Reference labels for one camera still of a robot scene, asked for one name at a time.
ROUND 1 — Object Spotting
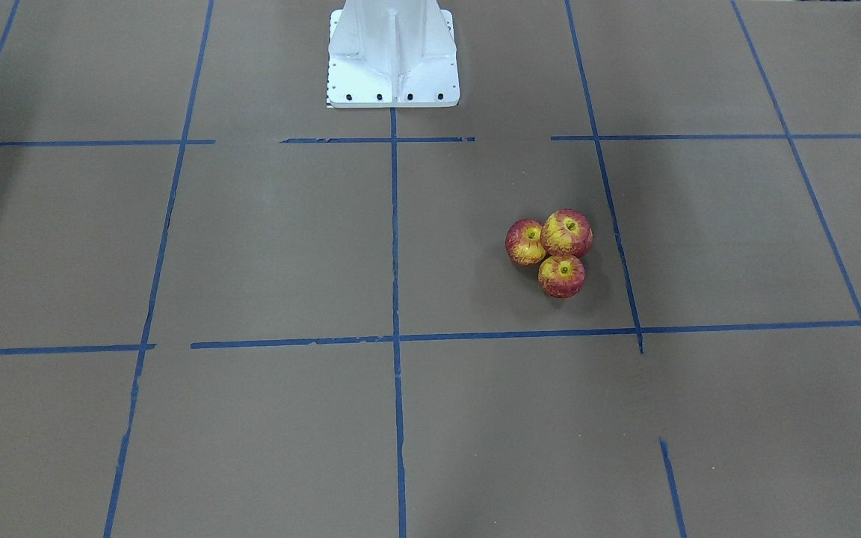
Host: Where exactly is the red yellow apple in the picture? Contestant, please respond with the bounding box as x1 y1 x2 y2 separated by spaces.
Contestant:
540 208 594 258
504 219 547 267
537 255 587 299

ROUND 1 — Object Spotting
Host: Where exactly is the red yellow apple front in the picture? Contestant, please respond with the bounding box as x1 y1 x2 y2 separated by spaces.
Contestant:
537 255 587 299

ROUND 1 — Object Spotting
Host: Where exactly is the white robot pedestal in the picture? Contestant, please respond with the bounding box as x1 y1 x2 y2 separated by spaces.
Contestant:
326 1 461 108

